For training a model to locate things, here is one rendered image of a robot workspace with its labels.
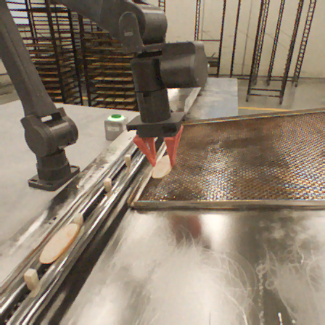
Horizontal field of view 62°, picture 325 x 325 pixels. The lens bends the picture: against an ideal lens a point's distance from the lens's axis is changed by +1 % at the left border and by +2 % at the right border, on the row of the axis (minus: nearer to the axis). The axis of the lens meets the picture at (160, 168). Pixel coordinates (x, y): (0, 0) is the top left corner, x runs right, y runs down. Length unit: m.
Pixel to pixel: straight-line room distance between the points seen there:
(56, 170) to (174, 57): 0.44
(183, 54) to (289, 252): 0.32
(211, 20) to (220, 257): 7.41
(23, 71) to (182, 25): 7.16
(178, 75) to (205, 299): 0.31
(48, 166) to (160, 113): 0.37
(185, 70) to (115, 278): 0.31
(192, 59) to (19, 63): 0.42
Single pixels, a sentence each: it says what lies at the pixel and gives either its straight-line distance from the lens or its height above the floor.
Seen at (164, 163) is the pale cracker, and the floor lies 0.95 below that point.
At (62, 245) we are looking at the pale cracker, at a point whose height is 0.86.
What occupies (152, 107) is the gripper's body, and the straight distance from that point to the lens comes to 0.48.
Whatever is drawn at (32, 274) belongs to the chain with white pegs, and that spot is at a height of 0.87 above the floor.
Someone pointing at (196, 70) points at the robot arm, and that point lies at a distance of 0.44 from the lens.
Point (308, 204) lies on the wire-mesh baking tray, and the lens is 0.49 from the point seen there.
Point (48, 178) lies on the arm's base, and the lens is 0.76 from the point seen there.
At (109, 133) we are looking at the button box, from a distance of 1.01.
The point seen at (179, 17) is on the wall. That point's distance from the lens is 7.78.
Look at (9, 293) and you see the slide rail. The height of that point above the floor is 0.85.
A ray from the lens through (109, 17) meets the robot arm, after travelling 0.50.
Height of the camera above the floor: 1.19
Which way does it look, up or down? 28 degrees down
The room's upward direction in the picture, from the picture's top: straight up
